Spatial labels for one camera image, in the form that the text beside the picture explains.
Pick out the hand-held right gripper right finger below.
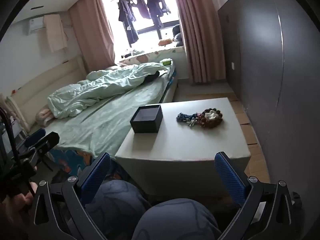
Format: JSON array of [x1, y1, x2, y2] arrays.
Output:
[[214, 151, 306, 240]]

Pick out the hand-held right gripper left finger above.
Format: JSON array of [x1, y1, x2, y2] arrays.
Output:
[[27, 152, 112, 240]]

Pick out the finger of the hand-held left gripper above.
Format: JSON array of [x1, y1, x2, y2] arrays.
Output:
[[24, 129, 47, 151], [32, 132, 60, 156]]

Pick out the brown wooden bead bracelet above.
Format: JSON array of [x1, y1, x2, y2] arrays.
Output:
[[199, 108, 223, 128]]

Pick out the blue bead necklace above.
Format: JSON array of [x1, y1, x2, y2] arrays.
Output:
[[176, 113, 198, 124]]

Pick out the black box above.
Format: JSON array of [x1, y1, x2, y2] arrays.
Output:
[[130, 104, 164, 133]]

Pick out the person's left hand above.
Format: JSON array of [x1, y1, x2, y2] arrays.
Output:
[[10, 181, 39, 205]]

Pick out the pink pillow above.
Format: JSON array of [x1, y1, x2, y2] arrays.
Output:
[[35, 104, 55, 127]]

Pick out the person's left leg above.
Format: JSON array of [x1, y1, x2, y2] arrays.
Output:
[[84, 179, 151, 240]]

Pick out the person's leg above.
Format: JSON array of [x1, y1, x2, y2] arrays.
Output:
[[131, 198, 222, 240], [84, 179, 151, 240]]

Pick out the flat cardboard sheets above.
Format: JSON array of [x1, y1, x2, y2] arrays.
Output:
[[186, 92, 272, 183]]

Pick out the white square table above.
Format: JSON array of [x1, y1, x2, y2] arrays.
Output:
[[114, 97, 252, 198]]

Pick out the cream headboard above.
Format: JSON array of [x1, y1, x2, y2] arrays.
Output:
[[6, 56, 87, 128]]

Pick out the bed with green sheet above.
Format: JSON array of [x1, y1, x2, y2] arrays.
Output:
[[5, 55, 179, 161]]

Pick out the person's right leg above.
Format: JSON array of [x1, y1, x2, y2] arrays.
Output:
[[131, 198, 222, 240]]

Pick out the light green quilt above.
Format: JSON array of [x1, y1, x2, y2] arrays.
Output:
[[47, 62, 168, 119]]

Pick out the beige hanging towel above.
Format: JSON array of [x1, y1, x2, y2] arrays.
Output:
[[43, 14, 69, 53]]

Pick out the white air conditioner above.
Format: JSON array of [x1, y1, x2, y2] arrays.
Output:
[[26, 17, 47, 35]]

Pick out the black cloth item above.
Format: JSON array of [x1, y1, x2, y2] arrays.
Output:
[[143, 71, 161, 83]]

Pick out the grey wardrobe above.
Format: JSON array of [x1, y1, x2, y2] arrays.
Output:
[[217, 0, 320, 207]]

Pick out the pink curtain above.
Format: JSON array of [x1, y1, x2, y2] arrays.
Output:
[[168, 0, 227, 84], [69, 0, 116, 71]]

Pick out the printed window seat cushion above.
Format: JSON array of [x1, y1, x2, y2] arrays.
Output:
[[118, 46, 186, 65]]

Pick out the dark hanging garment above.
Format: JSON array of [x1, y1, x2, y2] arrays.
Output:
[[135, 0, 151, 20], [118, 0, 139, 44], [145, 0, 171, 28]]

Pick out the dark round cushion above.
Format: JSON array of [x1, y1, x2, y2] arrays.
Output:
[[172, 24, 184, 48]]

